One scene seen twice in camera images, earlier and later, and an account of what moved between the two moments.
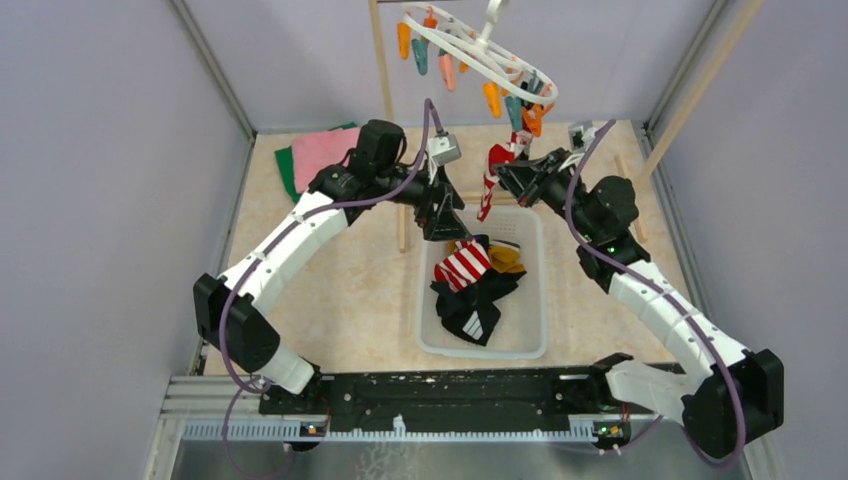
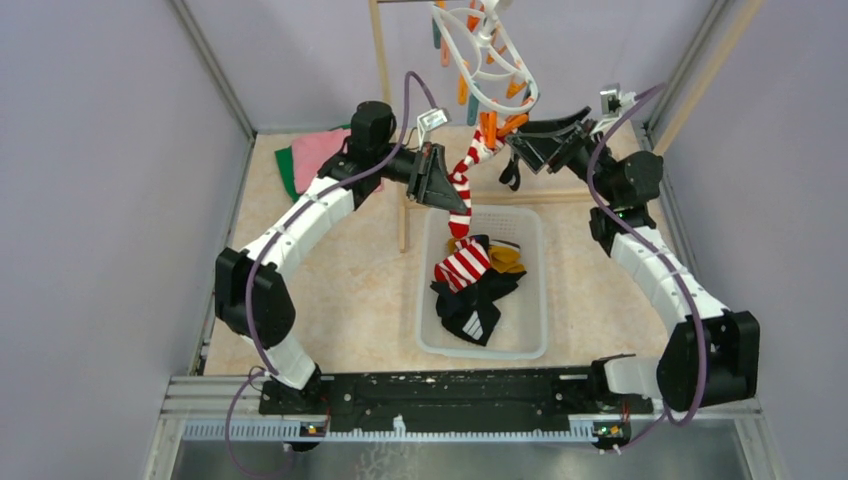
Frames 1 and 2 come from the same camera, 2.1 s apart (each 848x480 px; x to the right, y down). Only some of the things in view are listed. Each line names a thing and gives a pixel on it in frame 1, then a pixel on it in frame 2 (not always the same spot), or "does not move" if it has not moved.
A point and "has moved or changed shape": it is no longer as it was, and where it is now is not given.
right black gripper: (529, 180) to (552, 142)
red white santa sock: (468, 262) does not move
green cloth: (285, 159) does not move
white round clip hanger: (508, 81) has moved or changed shape
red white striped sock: (506, 152) to (460, 224)
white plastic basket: (520, 331) does not move
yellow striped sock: (505, 256) does not move
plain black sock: (450, 304) does not move
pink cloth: (315, 153) does not move
